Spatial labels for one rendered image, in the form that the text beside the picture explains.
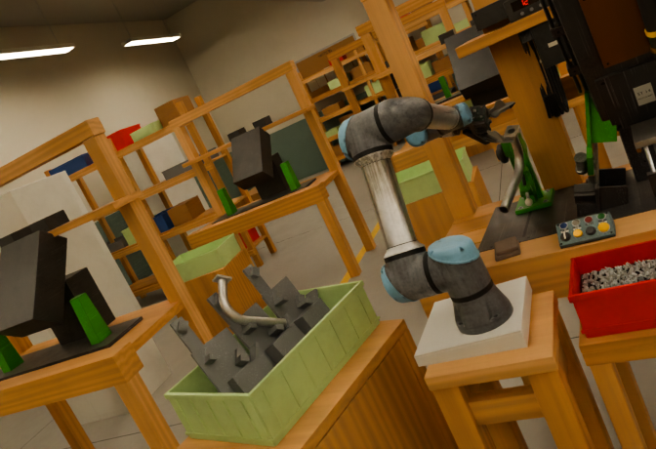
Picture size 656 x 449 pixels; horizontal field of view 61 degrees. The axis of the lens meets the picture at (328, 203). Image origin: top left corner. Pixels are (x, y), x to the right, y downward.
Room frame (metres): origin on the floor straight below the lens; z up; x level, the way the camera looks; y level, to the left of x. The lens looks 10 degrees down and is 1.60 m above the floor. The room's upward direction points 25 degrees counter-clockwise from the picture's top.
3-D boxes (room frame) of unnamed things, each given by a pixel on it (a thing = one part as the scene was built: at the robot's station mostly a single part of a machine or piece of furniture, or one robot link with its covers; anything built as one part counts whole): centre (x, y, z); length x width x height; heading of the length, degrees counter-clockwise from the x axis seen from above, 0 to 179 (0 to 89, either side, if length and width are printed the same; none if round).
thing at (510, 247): (1.68, -0.45, 0.91); 0.10 x 0.08 x 0.03; 159
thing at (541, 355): (1.37, -0.25, 0.83); 0.32 x 0.32 x 0.04; 62
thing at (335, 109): (11.62, -1.85, 1.11); 3.01 x 0.54 x 2.23; 66
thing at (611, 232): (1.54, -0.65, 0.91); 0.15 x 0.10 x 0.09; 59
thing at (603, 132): (1.68, -0.87, 1.17); 0.13 x 0.12 x 0.20; 59
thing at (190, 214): (7.47, 2.11, 1.13); 2.48 x 0.54 x 2.27; 66
